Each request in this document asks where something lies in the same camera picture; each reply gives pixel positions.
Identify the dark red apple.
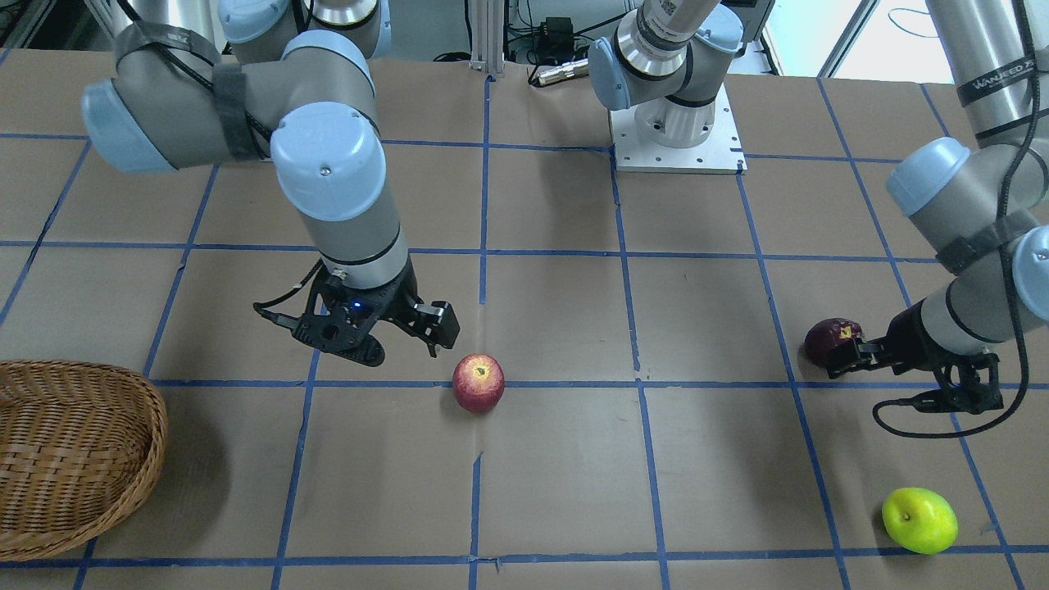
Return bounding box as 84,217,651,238
802,317,863,367

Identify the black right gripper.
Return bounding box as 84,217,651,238
291,261,461,366

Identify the woven wicker basket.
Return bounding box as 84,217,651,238
1,360,169,561

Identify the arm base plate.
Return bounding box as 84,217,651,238
608,85,748,175

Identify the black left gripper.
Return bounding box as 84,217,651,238
825,302,1004,414

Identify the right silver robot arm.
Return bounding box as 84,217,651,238
81,1,461,366

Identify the green apple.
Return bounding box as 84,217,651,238
880,487,960,554

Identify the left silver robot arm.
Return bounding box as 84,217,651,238
802,1,1048,415

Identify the aluminium frame post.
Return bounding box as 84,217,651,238
467,1,506,79

